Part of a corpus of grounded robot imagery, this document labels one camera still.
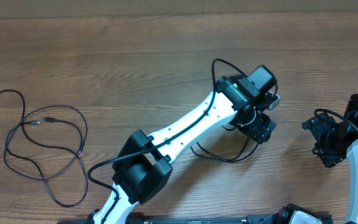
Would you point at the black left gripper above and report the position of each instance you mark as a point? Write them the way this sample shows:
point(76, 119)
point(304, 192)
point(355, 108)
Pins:
point(261, 129)

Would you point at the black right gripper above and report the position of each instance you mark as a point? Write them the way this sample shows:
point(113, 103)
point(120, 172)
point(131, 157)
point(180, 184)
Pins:
point(316, 126)

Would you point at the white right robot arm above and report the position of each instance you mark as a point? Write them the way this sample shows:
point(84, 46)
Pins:
point(349, 129)

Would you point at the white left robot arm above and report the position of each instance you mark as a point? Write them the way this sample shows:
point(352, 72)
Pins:
point(144, 164)

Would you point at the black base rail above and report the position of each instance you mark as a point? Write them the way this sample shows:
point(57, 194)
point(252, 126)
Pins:
point(290, 213)

